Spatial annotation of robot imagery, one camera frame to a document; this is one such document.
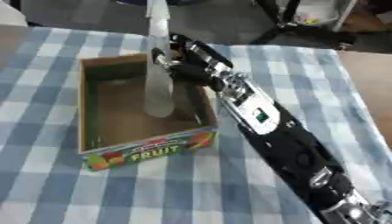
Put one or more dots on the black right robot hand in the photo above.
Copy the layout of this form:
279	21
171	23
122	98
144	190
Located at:
190	70

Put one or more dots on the silver and black right robot arm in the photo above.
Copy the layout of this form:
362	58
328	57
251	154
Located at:
275	128

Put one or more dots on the open cardboard box with print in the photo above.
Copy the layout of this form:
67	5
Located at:
138	110

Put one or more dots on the black tripod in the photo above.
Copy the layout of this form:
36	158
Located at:
298	24

